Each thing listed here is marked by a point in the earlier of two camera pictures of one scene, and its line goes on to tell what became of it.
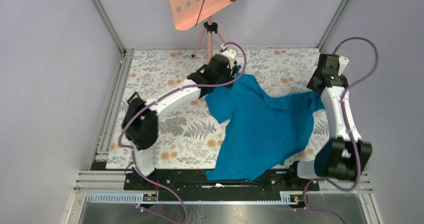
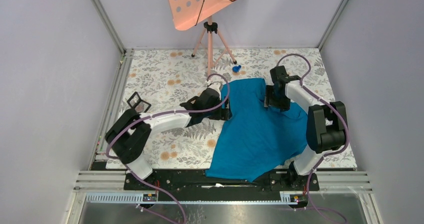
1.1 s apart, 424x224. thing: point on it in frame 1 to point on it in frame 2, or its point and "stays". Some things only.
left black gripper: [228, 78] to [223, 114]
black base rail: [191, 186] stays
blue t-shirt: [262, 131] stays
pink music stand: [190, 3] stays
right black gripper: [310, 84] to [284, 105]
